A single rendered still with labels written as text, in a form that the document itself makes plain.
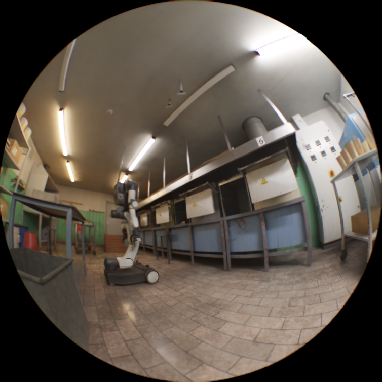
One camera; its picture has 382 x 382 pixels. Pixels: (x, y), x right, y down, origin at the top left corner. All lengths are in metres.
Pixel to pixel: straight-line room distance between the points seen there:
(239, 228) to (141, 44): 2.75
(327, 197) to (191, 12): 2.87
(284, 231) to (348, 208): 1.22
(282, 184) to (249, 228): 0.75
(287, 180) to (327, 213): 0.99
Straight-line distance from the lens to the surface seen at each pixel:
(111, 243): 4.54
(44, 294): 0.57
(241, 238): 1.87
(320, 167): 2.30
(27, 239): 3.35
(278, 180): 1.56
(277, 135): 1.59
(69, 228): 1.05
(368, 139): 1.62
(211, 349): 0.84
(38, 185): 4.16
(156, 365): 0.81
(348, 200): 2.37
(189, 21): 1.82
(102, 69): 2.06
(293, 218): 1.69
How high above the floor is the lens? 0.69
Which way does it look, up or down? 19 degrees up
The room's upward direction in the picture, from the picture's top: 5 degrees counter-clockwise
